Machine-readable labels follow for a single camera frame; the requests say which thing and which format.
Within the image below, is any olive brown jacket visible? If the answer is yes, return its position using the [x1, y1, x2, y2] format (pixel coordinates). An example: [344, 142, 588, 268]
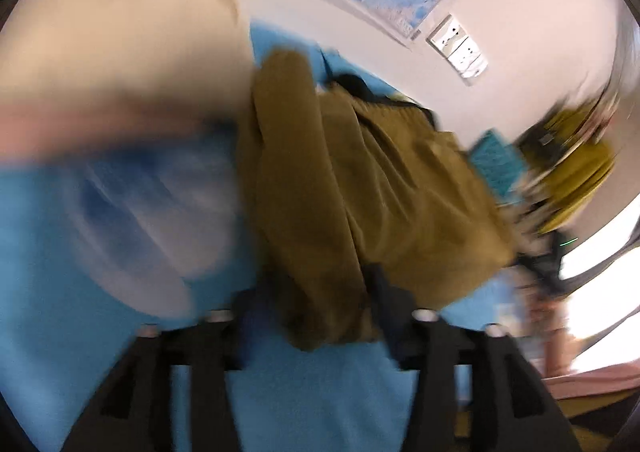
[236, 49, 515, 350]

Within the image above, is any person's hand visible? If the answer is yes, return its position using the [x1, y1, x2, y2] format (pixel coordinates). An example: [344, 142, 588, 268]
[525, 290, 576, 377]

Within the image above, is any yellow hanging garment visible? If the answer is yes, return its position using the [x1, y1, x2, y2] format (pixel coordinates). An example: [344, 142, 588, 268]
[518, 101, 616, 235]

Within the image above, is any blue floral bed sheet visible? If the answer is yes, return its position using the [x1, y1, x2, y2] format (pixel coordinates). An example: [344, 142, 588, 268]
[0, 18, 516, 452]

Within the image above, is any black garment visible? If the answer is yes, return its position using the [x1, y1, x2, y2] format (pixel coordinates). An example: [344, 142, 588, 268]
[322, 56, 438, 130]

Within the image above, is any pink pillow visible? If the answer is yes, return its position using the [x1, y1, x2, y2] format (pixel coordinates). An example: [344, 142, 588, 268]
[1, 97, 239, 166]

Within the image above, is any cream pillow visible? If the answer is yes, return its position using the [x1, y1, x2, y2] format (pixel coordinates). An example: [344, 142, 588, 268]
[1, 0, 255, 118]

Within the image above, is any white middle wall socket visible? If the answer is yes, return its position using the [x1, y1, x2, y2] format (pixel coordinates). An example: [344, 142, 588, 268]
[447, 37, 482, 74]

